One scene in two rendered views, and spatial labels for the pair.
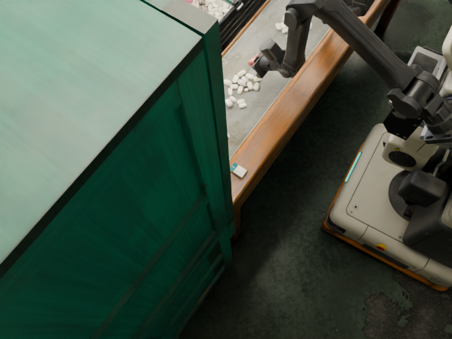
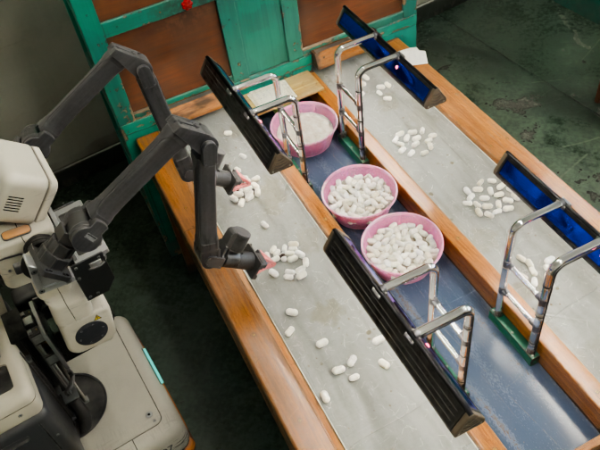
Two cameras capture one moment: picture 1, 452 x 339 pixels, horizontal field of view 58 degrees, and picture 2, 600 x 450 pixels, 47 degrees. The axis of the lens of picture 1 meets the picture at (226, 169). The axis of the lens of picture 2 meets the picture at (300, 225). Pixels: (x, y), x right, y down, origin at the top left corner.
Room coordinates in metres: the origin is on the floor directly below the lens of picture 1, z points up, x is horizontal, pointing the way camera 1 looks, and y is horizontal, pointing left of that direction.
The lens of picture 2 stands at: (1.98, -1.58, 2.48)
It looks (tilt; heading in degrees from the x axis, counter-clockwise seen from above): 48 degrees down; 120
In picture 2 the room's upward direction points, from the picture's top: 9 degrees counter-clockwise
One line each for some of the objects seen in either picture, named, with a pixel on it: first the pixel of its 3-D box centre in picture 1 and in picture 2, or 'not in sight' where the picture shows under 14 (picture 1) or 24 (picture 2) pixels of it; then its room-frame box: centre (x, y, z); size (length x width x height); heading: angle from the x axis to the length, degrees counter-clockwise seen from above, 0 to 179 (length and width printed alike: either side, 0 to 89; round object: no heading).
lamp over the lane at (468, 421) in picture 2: not in sight; (395, 319); (1.68, -0.68, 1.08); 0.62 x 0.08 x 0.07; 139
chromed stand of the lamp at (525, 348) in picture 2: not in sight; (545, 282); (2.00, -0.32, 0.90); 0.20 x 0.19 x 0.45; 139
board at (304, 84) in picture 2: not in sight; (279, 93); (0.84, 0.42, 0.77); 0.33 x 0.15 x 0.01; 49
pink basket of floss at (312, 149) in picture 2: not in sight; (304, 131); (1.00, 0.28, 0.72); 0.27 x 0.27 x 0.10
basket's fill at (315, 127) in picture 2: not in sight; (305, 134); (1.00, 0.28, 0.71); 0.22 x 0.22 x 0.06
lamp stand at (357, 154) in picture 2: not in sight; (369, 101); (1.27, 0.32, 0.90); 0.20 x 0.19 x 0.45; 139
